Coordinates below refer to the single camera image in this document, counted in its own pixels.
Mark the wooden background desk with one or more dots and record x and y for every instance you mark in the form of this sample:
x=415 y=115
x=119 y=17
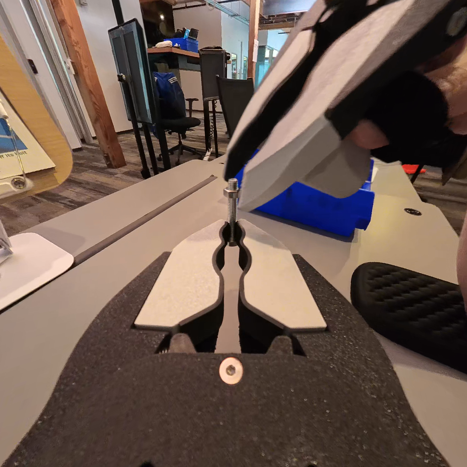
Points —
x=189 y=54

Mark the black mesh chair back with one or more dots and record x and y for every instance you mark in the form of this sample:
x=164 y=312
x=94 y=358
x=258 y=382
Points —
x=235 y=105

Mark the black office chair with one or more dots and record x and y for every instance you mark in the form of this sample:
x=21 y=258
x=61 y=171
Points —
x=178 y=124

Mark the blue plastic bin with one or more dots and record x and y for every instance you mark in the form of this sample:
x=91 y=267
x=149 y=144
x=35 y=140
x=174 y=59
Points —
x=321 y=211

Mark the blue striped jacket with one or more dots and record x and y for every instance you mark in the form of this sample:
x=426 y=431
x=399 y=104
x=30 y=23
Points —
x=167 y=95

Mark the thick wooden pillar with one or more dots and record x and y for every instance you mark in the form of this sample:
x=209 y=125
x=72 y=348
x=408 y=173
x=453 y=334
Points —
x=91 y=91

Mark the black woven pad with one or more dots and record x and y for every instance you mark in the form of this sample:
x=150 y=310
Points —
x=408 y=306

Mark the steel hex nut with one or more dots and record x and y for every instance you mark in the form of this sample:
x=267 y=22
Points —
x=230 y=193

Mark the black box on tripod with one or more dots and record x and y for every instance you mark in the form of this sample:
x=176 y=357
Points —
x=211 y=73

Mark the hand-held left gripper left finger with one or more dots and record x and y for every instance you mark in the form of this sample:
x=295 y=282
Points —
x=186 y=284

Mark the slim wooden pillar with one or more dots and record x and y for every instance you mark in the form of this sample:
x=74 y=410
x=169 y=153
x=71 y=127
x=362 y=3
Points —
x=254 y=36

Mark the black table grommet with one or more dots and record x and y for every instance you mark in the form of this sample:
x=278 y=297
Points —
x=413 y=211

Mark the dark panel on stand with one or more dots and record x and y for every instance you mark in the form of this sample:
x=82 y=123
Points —
x=131 y=73

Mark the steel threaded bolt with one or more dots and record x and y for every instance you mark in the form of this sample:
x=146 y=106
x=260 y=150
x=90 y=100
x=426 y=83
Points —
x=232 y=215

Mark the wooden instruction board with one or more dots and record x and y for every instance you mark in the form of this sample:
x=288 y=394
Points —
x=36 y=127

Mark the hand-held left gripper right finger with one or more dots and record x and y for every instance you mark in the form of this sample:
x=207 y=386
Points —
x=281 y=288

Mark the blue storage crate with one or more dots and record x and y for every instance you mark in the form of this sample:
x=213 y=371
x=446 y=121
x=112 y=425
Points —
x=182 y=44

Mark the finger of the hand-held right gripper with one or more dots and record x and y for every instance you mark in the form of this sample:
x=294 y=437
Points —
x=277 y=73
x=310 y=138

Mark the small red object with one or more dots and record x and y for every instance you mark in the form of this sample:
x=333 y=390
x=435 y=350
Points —
x=412 y=169

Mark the person's right hand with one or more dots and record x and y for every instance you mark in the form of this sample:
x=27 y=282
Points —
x=456 y=84

